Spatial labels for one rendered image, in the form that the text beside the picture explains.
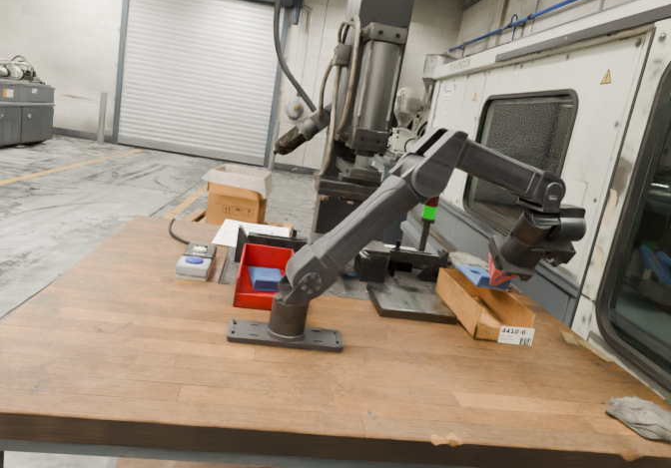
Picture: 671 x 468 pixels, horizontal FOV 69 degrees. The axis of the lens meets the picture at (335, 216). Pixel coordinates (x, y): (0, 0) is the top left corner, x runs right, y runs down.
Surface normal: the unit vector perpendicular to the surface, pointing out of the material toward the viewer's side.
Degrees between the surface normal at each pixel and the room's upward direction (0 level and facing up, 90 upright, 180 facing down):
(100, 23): 90
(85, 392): 0
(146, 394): 0
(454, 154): 90
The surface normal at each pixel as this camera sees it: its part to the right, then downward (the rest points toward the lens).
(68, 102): 0.06, 0.21
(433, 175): 0.26, 0.24
